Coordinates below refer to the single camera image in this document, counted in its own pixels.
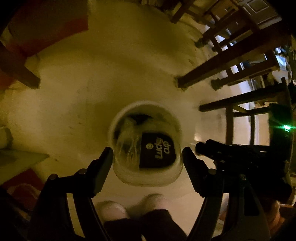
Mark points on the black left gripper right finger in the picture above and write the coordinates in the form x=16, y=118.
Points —
x=210, y=184

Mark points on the right white shoe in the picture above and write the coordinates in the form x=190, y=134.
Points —
x=155, y=202

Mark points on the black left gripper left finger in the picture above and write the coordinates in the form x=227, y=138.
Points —
x=51, y=218

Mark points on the clear plastic lucky cup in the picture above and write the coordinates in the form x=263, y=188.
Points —
x=146, y=139

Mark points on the dark wooden chair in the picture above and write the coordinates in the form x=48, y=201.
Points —
x=247, y=53
x=233, y=105

